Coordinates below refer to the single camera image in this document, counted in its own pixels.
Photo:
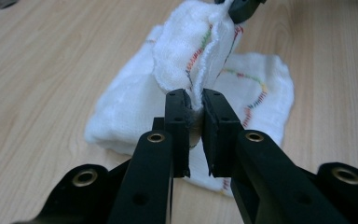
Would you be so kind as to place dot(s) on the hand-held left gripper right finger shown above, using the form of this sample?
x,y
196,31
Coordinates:
x,y
261,174

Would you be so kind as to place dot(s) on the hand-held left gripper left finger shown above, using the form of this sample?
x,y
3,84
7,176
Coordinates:
x,y
155,174

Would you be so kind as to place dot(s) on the white towel with stitched edge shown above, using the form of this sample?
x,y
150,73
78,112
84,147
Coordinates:
x,y
130,102

